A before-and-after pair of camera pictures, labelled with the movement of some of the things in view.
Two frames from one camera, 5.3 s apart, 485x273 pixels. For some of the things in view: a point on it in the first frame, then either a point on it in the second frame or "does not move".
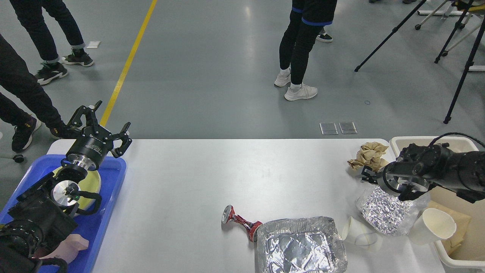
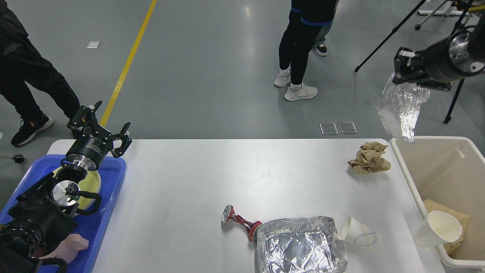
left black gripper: [94, 142] does not move
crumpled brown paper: [369, 154] does not move
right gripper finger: [369, 174] -> [405, 65]
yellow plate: [90, 182] does not move
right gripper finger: [412, 194] -> [444, 85]
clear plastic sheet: [386, 214] -> [399, 107]
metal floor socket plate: [329, 128] does not move
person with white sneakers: [306, 16] does not move
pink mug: [67, 250] does not move
